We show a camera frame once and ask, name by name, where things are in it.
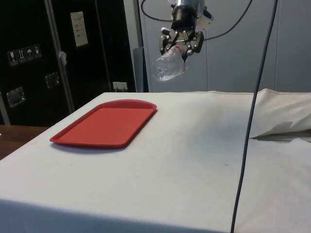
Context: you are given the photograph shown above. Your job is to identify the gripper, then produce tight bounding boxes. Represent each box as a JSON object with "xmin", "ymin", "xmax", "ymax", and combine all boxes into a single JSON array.
[{"xmin": 158, "ymin": 5, "xmax": 205, "ymax": 62}]

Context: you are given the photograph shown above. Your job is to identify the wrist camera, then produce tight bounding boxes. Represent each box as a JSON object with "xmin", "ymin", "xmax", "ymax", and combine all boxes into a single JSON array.
[{"xmin": 193, "ymin": 4, "xmax": 215, "ymax": 32}]

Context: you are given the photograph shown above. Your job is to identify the pale lockers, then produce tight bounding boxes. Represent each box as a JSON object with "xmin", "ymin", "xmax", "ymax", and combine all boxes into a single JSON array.
[{"xmin": 123, "ymin": 0, "xmax": 311, "ymax": 94}]

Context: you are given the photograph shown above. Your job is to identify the red tray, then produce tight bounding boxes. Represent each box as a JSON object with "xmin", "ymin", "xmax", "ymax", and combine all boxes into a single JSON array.
[{"xmin": 49, "ymin": 99, "xmax": 157, "ymax": 149}]

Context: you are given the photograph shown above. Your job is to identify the black cabinet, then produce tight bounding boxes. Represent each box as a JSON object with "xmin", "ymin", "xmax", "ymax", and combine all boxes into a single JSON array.
[{"xmin": 0, "ymin": 0, "xmax": 137, "ymax": 127}]

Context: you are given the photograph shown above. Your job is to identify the clear plastic bottle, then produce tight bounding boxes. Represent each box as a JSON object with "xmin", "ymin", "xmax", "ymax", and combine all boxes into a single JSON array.
[{"xmin": 152, "ymin": 45, "xmax": 190, "ymax": 82}]

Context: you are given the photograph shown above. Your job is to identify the black cable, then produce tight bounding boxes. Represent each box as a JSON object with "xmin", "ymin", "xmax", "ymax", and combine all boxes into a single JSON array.
[
  {"xmin": 229, "ymin": 0, "xmax": 279, "ymax": 233},
  {"xmin": 140, "ymin": 0, "xmax": 173, "ymax": 23},
  {"xmin": 203, "ymin": 0, "xmax": 255, "ymax": 41}
]

